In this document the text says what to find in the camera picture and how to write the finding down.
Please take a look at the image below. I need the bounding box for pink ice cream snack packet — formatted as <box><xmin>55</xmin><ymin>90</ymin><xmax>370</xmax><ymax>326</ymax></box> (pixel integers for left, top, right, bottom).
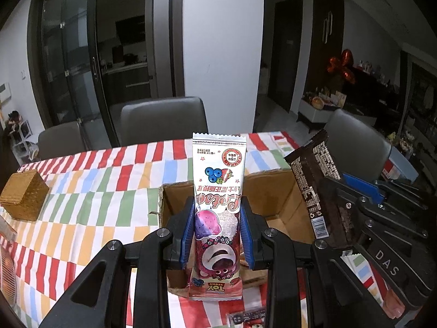
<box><xmin>188</xmin><ymin>133</ymin><xmax>247</xmax><ymax>302</ymax></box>

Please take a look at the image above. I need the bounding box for dark sideboard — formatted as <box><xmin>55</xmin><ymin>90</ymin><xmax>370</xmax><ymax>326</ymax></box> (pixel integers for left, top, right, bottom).
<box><xmin>341</xmin><ymin>65</ymin><xmax>437</xmax><ymax>151</ymax></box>

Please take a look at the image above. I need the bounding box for black range hood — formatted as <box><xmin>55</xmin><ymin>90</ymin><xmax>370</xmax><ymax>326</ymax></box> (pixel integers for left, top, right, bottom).
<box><xmin>115</xmin><ymin>15</ymin><xmax>147</xmax><ymax>46</ymax></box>

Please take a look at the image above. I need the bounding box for grey chair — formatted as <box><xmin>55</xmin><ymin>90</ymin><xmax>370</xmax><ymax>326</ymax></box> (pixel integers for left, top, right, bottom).
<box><xmin>120</xmin><ymin>96</ymin><xmax>209</xmax><ymax>147</ymax></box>
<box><xmin>37</xmin><ymin>121</ymin><xmax>90</xmax><ymax>160</ymax></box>
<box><xmin>323</xmin><ymin>109</ymin><xmax>393</xmax><ymax>181</ymax></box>

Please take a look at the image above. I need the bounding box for glass sliding door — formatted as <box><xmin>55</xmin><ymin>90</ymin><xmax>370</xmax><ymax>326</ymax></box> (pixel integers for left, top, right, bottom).
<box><xmin>29</xmin><ymin>0</ymin><xmax>120</xmax><ymax>147</ymax></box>

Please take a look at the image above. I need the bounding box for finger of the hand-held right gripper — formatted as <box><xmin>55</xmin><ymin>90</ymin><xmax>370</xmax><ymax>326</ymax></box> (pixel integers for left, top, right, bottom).
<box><xmin>323</xmin><ymin>177</ymin><xmax>429</xmax><ymax>240</ymax></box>
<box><xmin>342</xmin><ymin>174</ymin><xmax>430</xmax><ymax>212</ymax></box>

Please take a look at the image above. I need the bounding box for white shelf rack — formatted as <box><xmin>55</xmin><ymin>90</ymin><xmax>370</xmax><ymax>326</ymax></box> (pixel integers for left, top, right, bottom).
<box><xmin>7</xmin><ymin>118</ymin><xmax>40</xmax><ymax>165</ymax></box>

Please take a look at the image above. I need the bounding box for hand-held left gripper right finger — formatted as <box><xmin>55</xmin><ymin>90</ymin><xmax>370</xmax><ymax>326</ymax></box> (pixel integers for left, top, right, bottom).
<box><xmin>239</xmin><ymin>201</ymin><xmax>393</xmax><ymax>328</ymax></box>

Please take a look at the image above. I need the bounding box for dark wardrobe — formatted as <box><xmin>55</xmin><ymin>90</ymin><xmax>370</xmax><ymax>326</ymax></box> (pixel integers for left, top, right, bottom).
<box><xmin>312</xmin><ymin>0</ymin><xmax>345</xmax><ymax>110</ymax></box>

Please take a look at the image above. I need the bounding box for dark interior door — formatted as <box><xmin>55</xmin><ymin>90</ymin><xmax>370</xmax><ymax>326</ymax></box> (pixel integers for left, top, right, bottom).
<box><xmin>269</xmin><ymin>0</ymin><xmax>304</xmax><ymax>113</ymax></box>

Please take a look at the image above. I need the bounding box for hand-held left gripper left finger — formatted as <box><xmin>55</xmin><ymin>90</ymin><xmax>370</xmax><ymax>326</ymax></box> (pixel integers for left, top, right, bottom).
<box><xmin>39</xmin><ymin>196</ymin><xmax>197</xmax><ymax>328</ymax></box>

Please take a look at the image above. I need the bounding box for person's right hand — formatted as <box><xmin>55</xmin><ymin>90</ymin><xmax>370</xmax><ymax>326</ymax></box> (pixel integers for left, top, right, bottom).
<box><xmin>380</xmin><ymin>289</ymin><xmax>407</xmax><ymax>318</ymax></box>

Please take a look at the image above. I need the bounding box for black snack packet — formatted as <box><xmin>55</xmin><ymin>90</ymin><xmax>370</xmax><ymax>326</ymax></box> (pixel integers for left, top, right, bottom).
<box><xmin>226</xmin><ymin>310</ymin><xmax>268</xmax><ymax>328</ymax></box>

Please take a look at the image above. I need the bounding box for cardboard box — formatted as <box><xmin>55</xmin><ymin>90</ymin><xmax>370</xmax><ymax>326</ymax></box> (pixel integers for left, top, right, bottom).
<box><xmin>158</xmin><ymin>169</ymin><xmax>316</xmax><ymax>296</ymax></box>

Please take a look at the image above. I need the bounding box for brown snack packet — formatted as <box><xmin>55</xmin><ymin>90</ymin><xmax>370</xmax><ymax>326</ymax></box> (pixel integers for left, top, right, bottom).
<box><xmin>284</xmin><ymin>130</ymin><xmax>359</xmax><ymax>249</ymax></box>

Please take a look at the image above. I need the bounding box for red foil balloon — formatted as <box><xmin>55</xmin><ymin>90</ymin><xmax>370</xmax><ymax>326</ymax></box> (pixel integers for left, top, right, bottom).
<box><xmin>327</xmin><ymin>49</ymin><xmax>356</xmax><ymax>84</ymax></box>

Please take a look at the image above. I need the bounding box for woven wicker box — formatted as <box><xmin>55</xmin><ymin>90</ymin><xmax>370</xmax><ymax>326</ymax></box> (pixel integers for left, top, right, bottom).
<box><xmin>0</xmin><ymin>169</ymin><xmax>49</xmax><ymax>222</ymax></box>

